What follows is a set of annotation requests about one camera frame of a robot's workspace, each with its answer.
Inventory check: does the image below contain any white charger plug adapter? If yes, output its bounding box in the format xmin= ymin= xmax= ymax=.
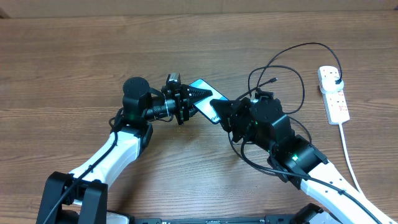
xmin=320 ymin=77 xmax=345 ymax=94

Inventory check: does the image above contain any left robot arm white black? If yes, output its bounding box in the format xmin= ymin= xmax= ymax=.
xmin=37 ymin=73 xmax=213 ymax=224

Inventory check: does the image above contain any black usb charger cable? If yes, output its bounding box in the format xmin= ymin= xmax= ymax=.
xmin=228 ymin=42 xmax=343 ymax=177

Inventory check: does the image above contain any blue smartphone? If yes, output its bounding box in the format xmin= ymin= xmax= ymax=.
xmin=190 ymin=79 xmax=228 ymax=124

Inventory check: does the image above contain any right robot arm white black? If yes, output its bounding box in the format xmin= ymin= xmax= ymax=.
xmin=210 ymin=91 xmax=394 ymax=223

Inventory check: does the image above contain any white power strip cord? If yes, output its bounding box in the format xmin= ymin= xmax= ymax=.
xmin=338 ymin=123 xmax=364 ymax=195

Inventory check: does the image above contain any white power strip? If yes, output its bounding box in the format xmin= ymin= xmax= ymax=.
xmin=317 ymin=65 xmax=350 ymax=125

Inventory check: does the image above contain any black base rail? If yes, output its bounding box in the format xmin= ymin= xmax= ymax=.
xmin=131 ymin=214 xmax=295 ymax=224

